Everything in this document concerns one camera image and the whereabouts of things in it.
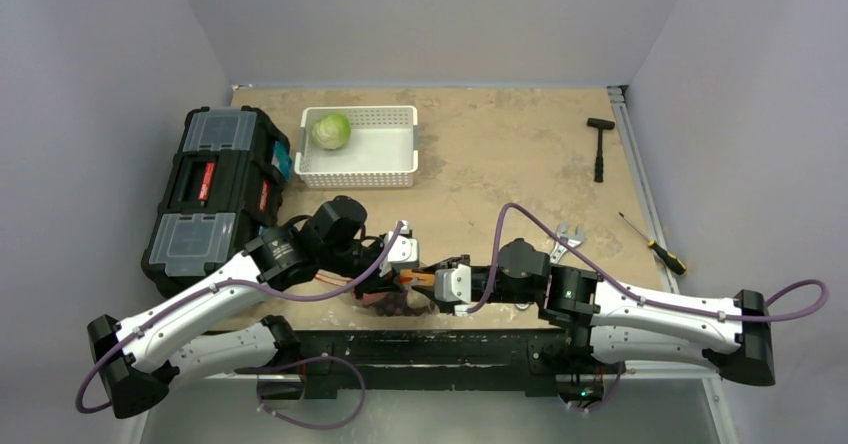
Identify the clear zip top bag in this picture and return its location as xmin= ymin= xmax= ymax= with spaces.
xmin=333 ymin=271 xmax=439 ymax=318

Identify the black hammer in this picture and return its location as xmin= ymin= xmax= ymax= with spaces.
xmin=586 ymin=117 xmax=616 ymax=183

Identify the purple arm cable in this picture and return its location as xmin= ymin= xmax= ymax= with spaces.
xmin=466 ymin=203 xmax=830 ymax=324
xmin=74 ymin=220 xmax=407 ymax=429

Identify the red adjustable wrench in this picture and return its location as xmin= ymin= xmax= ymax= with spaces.
xmin=549 ymin=222 xmax=585 ymax=264

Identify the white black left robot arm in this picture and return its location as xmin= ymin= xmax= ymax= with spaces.
xmin=75 ymin=196 xmax=419 ymax=419

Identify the green cabbage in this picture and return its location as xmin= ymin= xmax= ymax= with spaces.
xmin=311 ymin=113 xmax=352 ymax=151

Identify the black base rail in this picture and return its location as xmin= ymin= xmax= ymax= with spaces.
xmin=233 ymin=328 xmax=631 ymax=401

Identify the purple grape bunch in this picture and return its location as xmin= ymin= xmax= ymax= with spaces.
xmin=370 ymin=293 xmax=429 ymax=317

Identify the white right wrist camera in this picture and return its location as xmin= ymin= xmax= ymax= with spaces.
xmin=432 ymin=264 xmax=472 ymax=317

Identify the white plastic basket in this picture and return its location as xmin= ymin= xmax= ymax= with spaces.
xmin=294 ymin=105 xmax=419 ymax=189

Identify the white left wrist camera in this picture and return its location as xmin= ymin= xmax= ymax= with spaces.
xmin=379 ymin=220 xmax=420 ymax=277

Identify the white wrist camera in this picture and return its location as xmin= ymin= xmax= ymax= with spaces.
xmin=432 ymin=264 xmax=472 ymax=317
xmin=379 ymin=220 xmax=420 ymax=277

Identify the black toolbox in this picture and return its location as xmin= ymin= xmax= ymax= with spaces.
xmin=141 ymin=106 xmax=292 ymax=298

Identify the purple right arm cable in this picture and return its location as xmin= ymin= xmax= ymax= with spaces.
xmin=466 ymin=203 xmax=830 ymax=324

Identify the yellow black screwdriver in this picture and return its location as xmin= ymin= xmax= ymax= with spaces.
xmin=618 ymin=212 xmax=687 ymax=276

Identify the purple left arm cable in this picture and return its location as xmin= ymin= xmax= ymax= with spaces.
xmin=74 ymin=220 xmax=407 ymax=429

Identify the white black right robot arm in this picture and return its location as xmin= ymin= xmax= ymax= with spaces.
xmin=416 ymin=239 xmax=776 ymax=387

